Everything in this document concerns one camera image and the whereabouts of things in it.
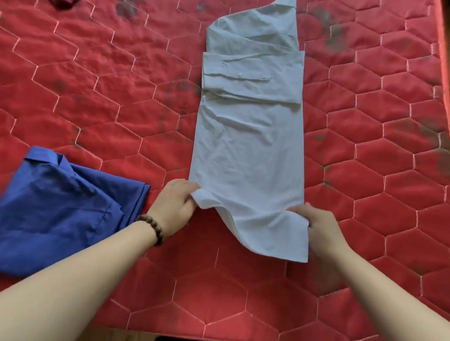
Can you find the person's left hand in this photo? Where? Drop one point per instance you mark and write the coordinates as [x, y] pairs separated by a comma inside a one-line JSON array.
[[171, 207]]

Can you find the person's right hand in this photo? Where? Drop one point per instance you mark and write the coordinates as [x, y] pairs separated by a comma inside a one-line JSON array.
[[324, 231]]

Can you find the red quilted mattress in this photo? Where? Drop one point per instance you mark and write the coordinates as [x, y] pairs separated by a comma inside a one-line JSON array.
[[362, 165]]

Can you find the light blue shirt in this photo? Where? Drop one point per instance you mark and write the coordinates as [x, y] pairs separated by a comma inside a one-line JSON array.
[[249, 139]]

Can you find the dark blue shirt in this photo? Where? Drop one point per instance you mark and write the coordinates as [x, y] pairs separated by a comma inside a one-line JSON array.
[[55, 211]]

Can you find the person's right forearm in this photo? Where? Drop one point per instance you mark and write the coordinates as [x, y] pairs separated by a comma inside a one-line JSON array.
[[399, 308]]

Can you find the person's left forearm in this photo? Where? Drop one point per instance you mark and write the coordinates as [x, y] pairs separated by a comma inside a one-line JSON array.
[[58, 284]]

